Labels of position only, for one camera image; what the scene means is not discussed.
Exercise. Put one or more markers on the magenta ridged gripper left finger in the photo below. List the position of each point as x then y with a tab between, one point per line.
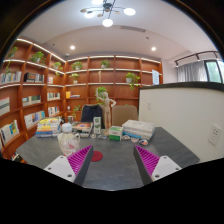
74	167

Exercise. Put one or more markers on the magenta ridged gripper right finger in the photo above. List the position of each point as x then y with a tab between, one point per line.
153	167

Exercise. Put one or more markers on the clear plastic water bottle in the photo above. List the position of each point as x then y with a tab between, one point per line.
69	142

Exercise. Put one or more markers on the red round coaster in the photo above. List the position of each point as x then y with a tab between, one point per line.
97	156

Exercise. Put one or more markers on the stack of white books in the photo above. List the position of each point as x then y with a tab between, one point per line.
143	129

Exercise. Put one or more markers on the stack of colourful books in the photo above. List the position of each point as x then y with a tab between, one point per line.
48	127

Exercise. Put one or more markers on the green white small box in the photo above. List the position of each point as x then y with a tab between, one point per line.
115	133

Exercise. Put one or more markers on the tall green white carton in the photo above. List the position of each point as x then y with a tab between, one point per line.
97	125

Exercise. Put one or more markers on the dark office chair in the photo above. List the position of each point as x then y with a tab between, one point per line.
90	111

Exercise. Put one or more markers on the tan chair back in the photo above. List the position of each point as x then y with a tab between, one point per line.
123	113

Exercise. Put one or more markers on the wooden artist mannequin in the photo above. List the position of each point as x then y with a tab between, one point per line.
107	112

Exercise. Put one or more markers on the white window curtain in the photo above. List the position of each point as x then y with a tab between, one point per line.
193	72

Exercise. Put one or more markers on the ceiling chandelier lamp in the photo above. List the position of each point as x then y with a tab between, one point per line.
105	8

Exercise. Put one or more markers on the white partition wall counter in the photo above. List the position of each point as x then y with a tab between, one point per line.
187	110

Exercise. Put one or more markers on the white wall socket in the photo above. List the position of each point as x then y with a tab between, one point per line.
214	135

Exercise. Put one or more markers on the wooden wall bookshelf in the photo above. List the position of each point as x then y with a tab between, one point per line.
35	82

